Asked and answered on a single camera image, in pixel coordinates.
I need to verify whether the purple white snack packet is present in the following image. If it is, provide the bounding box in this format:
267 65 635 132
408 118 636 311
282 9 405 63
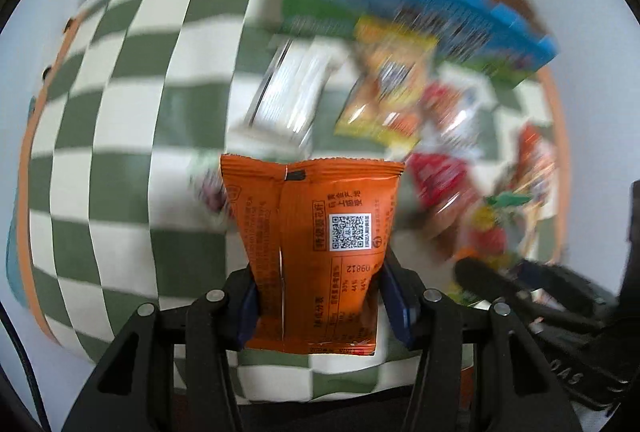
190 157 231 218

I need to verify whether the green white checkered mat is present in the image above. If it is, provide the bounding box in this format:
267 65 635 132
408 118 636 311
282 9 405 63
7 0 571 405

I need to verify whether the red white snack packet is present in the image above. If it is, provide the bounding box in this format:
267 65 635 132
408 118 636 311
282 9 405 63
425 82 483 138

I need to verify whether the green yellow snack packet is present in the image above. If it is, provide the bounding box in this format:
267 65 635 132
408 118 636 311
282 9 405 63
470 192 531 258

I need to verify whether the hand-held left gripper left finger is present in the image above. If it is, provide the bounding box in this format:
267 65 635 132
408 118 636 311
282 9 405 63
62 265 261 432

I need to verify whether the black cable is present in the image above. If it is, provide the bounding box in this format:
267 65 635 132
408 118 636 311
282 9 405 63
0 302 51 432

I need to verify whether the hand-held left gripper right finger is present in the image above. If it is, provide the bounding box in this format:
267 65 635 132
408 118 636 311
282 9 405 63
380 252 583 432

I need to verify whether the white cookie packet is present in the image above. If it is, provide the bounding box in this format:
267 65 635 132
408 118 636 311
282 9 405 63
245 37 341 143

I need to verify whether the yellow orange snack packet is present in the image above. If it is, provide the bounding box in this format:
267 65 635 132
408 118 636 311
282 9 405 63
334 17 440 148

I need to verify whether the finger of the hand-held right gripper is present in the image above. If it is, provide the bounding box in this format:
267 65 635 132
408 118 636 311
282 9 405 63
455 258 532 309
517 261 617 324

